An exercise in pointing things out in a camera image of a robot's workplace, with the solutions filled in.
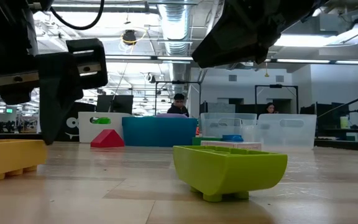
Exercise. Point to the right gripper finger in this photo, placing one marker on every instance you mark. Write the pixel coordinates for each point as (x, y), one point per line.
(228, 46)

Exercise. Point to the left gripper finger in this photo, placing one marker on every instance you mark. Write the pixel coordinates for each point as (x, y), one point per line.
(57, 93)

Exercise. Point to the green stepped toy brick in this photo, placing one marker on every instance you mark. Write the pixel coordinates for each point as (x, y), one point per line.
(102, 120)

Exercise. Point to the red roof-shaped toy brick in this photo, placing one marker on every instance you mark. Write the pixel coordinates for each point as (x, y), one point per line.
(107, 140)

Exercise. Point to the orange-yellow toy brick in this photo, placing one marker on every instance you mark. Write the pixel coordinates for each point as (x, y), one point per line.
(11, 155)

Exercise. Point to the purple foam die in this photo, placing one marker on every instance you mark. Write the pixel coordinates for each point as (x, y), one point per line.
(171, 115)

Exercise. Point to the blue big-stud toy brick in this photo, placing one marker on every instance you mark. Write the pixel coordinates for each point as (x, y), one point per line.
(232, 138)

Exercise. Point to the lime green curved toy brick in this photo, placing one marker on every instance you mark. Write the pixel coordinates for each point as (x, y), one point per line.
(228, 171)

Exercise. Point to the black cup with face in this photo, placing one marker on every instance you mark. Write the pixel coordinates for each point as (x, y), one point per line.
(87, 107)

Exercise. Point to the large ceiling light panel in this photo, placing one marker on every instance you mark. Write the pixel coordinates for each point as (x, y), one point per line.
(303, 40)

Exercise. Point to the white plastic bin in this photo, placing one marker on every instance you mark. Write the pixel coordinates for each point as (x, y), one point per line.
(84, 130)

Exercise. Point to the yellow hanging ceiling fitting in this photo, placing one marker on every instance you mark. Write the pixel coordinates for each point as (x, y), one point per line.
(266, 74)

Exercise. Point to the green exit sign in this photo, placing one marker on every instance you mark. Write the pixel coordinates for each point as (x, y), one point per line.
(9, 110)

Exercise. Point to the black background monitor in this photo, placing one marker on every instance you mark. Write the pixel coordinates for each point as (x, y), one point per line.
(117, 104)

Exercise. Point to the person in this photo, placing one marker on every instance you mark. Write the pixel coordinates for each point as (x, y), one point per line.
(179, 109)
(270, 109)

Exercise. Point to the clear plastic bin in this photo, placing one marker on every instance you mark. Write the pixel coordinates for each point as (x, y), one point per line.
(210, 124)
(291, 137)

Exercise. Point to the ceiling light strip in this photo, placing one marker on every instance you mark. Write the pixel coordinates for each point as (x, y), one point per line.
(135, 58)

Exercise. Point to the blue plastic bin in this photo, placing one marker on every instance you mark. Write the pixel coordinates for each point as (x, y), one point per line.
(158, 132)

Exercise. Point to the black diagonal rod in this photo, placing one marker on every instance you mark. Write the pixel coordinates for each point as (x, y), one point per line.
(353, 101)

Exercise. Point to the pale green cup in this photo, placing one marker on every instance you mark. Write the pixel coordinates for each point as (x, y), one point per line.
(344, 123)

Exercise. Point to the silver ceiling air duct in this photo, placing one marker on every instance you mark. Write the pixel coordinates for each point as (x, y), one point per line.
(176, 25)

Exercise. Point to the black gantry frame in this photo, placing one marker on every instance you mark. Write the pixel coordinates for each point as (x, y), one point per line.
(275, 86)
(179, 82)

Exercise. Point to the black ceiling camera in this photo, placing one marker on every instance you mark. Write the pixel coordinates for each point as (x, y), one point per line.
(129, 37)

